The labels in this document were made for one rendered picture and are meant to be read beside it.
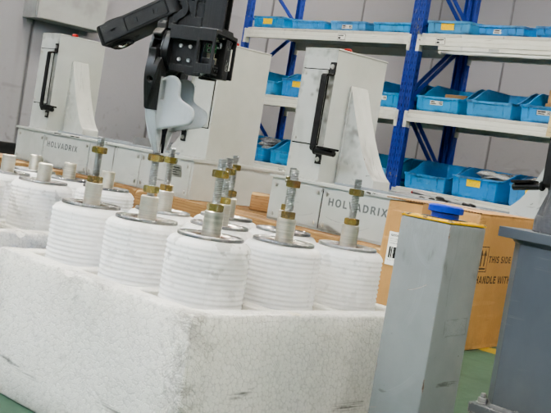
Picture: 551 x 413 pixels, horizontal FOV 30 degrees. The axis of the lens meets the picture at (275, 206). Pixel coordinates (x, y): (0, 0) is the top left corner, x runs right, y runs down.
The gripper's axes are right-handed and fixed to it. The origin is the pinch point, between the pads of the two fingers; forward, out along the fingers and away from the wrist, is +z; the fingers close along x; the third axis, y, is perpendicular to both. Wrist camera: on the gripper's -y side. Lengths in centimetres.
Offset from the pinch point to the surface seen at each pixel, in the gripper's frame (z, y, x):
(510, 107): -52, -15, 555
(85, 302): 19.5, -2.1, -7.4
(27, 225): 16.1, -30.1, 24.6
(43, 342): 26.1, -8.6, -4.0
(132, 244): 12.2, 1.4, -4.8
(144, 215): 8.9, 0.7, -1.1
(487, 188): 1, -21, 556
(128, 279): 16.2, 1.5, -4.7
